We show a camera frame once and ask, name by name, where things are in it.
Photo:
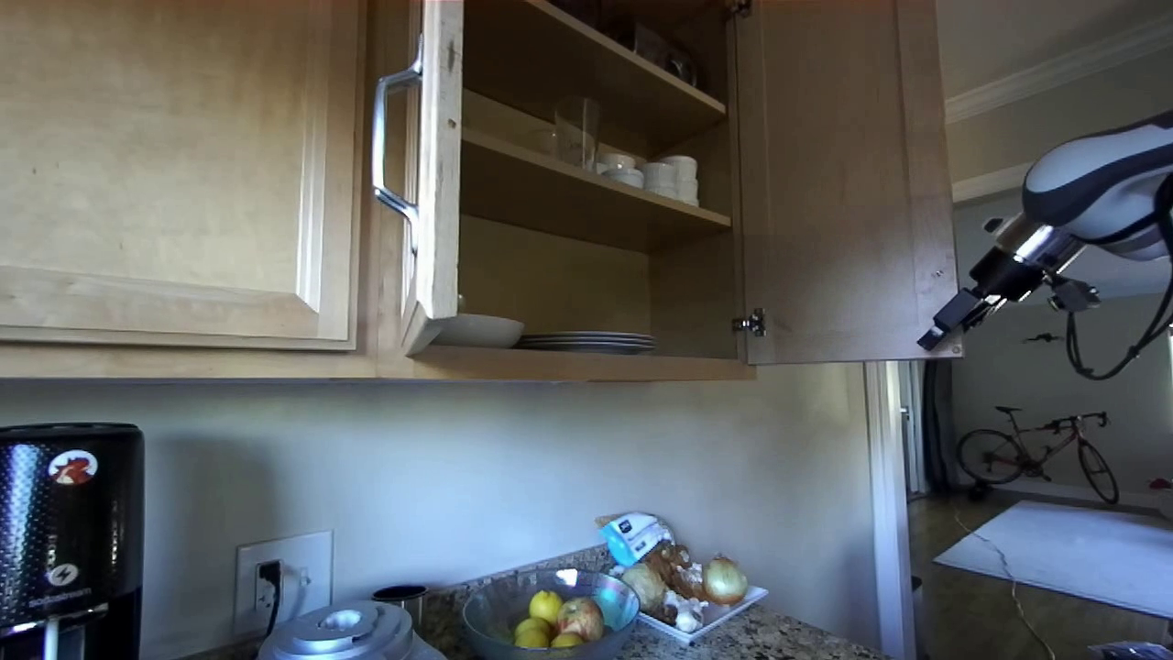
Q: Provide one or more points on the black coffee machine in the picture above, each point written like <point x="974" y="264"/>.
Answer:
<point x="70" y="540"/>

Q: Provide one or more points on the glass fruit bowl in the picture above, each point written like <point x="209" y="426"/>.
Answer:
<point x="594" y="621"/>

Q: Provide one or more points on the bicycle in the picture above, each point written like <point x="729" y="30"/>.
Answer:
<point x="1009" y="451"/>

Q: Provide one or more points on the stack of white bowls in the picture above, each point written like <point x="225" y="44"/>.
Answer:
<point x="674" y="177"/>

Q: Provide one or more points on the wooden wall cupboard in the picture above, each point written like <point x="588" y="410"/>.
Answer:
<point x="549" y="86"/>

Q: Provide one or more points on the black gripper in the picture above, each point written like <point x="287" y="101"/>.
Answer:
<point x="1025" y="255"/>

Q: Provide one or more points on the adjacent wooden cupboard door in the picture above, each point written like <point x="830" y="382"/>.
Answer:
<point x="180" y="168"/>

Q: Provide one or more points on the yellow lemon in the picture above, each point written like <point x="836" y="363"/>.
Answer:
<point x="542" y="605"/>

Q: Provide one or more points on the stack of plates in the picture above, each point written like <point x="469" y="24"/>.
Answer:
<point x="588" y="343"/>

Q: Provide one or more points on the metal right door handle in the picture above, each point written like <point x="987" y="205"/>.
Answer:
<point x="385" y="88"/>

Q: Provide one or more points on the blue white food bag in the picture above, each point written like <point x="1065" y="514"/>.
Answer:
<point x="633" y="536"/>

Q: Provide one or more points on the white bowl bottom shelf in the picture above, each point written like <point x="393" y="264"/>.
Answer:
<point x="481" y="331"/>

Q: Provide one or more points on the white floor mat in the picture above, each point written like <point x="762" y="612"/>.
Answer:
<point x="1100" y="555"/>

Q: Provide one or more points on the white wall outlet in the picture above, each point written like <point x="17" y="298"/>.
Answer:
<point x="285" y="578"/>

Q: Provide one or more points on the white cup on shelf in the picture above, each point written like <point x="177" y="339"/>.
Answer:
<point x="622" y="166"/>

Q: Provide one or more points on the tray of onions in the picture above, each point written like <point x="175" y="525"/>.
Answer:
<point x="683" y="594"/>

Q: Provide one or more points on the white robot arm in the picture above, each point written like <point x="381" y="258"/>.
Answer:
<point x="1097" y="193"/>

